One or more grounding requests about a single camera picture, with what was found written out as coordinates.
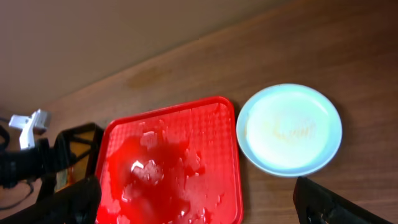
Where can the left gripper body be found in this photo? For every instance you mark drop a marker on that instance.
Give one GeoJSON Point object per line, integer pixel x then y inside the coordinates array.
{"type": "Point", "coordinates": [34, 162]}

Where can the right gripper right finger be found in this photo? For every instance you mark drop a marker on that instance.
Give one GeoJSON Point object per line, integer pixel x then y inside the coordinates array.
{"type": "Point", "coordinates": [315, 204]}

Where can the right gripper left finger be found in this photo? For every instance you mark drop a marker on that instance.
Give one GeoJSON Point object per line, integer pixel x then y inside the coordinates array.
{"type": "Point", "coordinates": [77, 203]}

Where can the white plate top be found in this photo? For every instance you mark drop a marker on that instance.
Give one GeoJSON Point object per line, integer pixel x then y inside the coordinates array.
{"type": "Point", "coordinates": [289, 130]}

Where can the black water tray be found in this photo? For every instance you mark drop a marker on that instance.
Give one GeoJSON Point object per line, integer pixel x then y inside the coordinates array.
{"type": "Point", "coordinates": [72, 158]}

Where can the red plastic tray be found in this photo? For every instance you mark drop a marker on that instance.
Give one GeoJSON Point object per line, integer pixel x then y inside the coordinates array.
{"type": "Point", "coordinates": [173, 165]}

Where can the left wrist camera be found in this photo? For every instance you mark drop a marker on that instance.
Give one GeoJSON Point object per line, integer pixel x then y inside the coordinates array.
{"type": "Point", "coordinates": [35, 124]}

